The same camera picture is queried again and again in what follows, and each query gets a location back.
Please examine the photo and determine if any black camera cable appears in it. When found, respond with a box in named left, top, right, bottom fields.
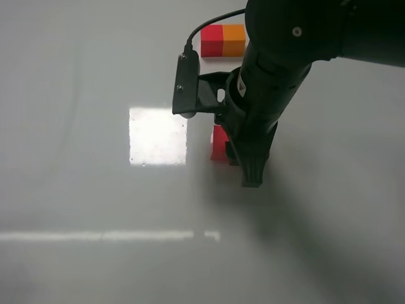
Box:
left=184, top=8, right=246, bottom=53

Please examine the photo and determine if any orange template cube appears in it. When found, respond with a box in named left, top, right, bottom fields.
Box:
left=222, top=24, right=246, bottom=58

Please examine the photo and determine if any red template cube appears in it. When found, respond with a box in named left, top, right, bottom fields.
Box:
left=201, top=25, right=223, bottom=58

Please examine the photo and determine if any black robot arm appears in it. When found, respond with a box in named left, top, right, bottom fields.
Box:
left=216, top=0, right=404, bottom=187

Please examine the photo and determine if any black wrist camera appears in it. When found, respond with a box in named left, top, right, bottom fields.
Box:
left=172, top=49, right=230, bottom=119

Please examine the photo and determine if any red wooden cube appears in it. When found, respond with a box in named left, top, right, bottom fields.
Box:
left=210, top=125, right=239, bottom=166

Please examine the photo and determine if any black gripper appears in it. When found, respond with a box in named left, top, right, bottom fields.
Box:
left=219, top=37, right=312, bottom=187

